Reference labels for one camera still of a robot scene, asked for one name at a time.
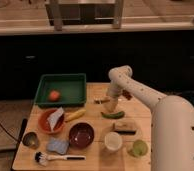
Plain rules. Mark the white cup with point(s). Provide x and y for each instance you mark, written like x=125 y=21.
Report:
x=113 y=142

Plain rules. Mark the blue sponge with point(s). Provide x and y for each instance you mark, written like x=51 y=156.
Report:
x=57 y=145

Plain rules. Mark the green plastic tray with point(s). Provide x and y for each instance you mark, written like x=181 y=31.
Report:
x=72 y=89

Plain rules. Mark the purple bowl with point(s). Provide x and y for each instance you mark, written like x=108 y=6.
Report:
x=81 y=135

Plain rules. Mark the green cup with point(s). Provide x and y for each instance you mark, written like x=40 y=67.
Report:
x=139 y=148

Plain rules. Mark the orange tomato toy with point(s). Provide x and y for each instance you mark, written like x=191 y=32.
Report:
x=54 y=96

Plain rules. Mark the small metal cup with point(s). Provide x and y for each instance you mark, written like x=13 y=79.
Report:
x=31 y=140

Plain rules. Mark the wooden board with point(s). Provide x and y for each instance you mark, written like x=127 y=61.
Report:
x=96 y=157

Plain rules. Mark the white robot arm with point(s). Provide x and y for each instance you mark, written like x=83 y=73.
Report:
x=172 y=121

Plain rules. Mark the brown grape cluster toy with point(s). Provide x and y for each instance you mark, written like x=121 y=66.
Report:
x=126 y=94

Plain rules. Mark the white cloth piece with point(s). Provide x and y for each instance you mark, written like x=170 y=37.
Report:
x=54 y=117

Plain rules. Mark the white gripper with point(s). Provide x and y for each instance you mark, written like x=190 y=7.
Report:
x=113 y=91

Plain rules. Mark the yellow banana toy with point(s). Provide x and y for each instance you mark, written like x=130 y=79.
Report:
x=75 y=115

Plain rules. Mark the orange bowl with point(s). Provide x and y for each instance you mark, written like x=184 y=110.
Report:
x=44 y=126

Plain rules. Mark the wooden chair frame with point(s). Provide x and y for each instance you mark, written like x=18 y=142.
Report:
x=84 y=12

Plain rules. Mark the green pepper toy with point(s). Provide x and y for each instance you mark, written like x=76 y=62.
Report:
x=117 y=115

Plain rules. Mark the white black dish brush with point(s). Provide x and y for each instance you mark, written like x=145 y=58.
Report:
x=43 y=158

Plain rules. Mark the black bar handle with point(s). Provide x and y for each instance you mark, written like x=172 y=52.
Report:
x=22 y=130

